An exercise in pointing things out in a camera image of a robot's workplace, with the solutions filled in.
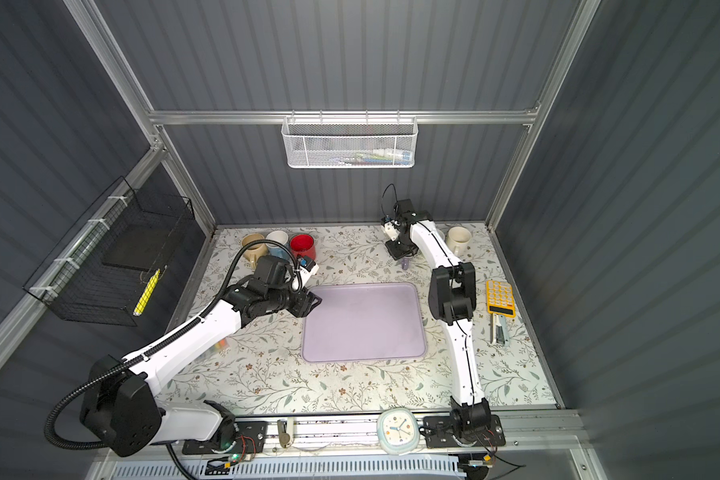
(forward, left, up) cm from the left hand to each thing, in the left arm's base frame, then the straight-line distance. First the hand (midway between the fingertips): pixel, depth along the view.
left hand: (313, 294), depth 83 cm
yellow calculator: (+4, -60, -14) cm, 62 cm away
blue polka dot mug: (+23, +15, -6) cm, 29 cm away
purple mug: (+16, -29, -8) cm, 35 cm away
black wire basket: (+3, +49, +12) cm, 51 cm away
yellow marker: (-6, +36, +12) cm, 39 cm away
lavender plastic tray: (-1, -15, -16) cm, 21 cm away
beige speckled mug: (+25, +23, -9) cm, 35 cm away
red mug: (+27, +6, -9) cm, 29 cm away
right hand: (+21, -28, -8) cm, 36 cm away
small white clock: (-32, -21, -12) cm, 41 cm away
